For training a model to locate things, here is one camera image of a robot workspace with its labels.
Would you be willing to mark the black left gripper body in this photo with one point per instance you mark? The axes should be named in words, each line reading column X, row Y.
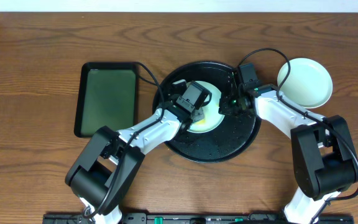
column 196, row 115

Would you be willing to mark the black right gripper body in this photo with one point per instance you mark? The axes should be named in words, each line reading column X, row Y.
column 225, row 106

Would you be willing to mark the mint green plate with stain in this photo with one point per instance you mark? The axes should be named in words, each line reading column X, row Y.
column 309, row 84

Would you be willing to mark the green and yellow sponge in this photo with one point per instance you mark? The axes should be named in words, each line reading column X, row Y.
column 201, row 121

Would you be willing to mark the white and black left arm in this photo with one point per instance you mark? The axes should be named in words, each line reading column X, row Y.
column 105, row 169

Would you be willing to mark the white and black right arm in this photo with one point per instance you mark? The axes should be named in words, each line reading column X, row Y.
column 325, row 162

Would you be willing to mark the round black serving tray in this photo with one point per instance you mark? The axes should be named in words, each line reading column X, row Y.
column 234, row 133

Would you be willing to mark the black rectangular water tray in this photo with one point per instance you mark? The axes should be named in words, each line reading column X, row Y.
column 107, row 96

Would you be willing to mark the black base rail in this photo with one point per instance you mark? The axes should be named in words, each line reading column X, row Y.
column 142, row 218

